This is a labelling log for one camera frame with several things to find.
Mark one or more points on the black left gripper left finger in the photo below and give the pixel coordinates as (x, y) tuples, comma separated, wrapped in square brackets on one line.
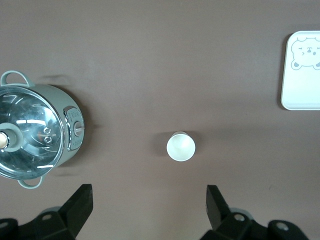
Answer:
[(75, 212)]

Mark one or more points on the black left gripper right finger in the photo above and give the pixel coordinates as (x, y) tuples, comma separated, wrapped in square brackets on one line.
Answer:
[(217, 212)]

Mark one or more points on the white plastic cup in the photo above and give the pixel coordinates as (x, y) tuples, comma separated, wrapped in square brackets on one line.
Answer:
[(180, 147)]

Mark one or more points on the white tray with bear print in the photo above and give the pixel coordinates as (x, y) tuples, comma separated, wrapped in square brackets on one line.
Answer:
[(300, 85)]

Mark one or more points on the glass pot lid with knob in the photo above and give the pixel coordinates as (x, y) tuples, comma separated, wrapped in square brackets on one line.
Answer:
[(35, 120)]

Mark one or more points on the pale green electric cooking pot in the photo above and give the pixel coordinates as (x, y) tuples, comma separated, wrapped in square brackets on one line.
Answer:
[(65, 100)]

